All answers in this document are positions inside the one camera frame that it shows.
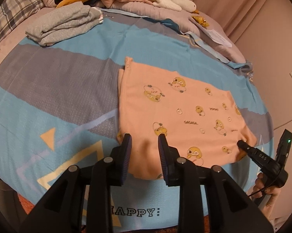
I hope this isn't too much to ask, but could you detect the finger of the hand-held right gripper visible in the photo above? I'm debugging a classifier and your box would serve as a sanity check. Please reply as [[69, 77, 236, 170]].
[[237, 139, 271, 173]]

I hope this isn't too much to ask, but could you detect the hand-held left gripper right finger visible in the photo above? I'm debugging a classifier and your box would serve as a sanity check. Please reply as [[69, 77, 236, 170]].
[[158, 134, 274, 233]]

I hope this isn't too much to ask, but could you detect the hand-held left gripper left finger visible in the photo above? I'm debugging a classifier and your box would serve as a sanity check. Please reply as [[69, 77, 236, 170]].
[[18, 133, 133, 233]]

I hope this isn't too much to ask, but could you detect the pink cartoon print garment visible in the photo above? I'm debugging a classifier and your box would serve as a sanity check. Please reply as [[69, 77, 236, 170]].
[[116, 56, 258, 180]]

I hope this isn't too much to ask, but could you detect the person's right hand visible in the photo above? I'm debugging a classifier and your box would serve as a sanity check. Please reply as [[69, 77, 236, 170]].
[[254, 172, 282, 221]]

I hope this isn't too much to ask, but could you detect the blue and grey blanket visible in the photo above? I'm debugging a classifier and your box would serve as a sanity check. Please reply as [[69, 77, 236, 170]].
[[0, 7, 275, 233]]

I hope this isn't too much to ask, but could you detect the orange textured mat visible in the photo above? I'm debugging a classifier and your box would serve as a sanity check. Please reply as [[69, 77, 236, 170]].
[[16, 194, 43, 216]]

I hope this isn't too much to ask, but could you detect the white care label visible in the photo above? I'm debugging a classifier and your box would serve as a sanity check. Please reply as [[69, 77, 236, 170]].
[[207, 28, 233, 48]]

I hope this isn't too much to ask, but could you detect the yellow crinkled object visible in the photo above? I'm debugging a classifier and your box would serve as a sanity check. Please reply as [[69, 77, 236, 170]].
[[191, 15, 210, 28]]

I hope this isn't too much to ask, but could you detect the white ribbed cloth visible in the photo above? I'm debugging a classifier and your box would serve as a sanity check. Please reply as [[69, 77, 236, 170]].
[[95, 7, 104, 25]]

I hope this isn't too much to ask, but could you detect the pink duvet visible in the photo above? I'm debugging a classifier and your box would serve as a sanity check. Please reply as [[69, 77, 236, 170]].
[[101, 0, 254, 70]]

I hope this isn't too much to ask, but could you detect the folded grey sweatshirt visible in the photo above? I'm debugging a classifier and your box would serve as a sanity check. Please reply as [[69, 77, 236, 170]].
[[25, 2, 101, 46]]

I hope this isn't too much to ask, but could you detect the pink curtain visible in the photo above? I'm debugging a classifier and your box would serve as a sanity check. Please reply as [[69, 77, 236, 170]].
[[185, 0, 285, 46]]

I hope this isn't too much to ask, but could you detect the pink bed sheet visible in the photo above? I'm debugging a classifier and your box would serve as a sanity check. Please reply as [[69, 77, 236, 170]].
[[0, 7, 52, 62]]

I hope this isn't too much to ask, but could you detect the plaid pillow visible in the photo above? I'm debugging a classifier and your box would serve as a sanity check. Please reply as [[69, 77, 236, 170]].
[[0, 0, 46, 49]]

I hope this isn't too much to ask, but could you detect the black cable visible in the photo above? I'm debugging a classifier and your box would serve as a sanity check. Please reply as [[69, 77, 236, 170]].
[[248, 186, 268, 197]]

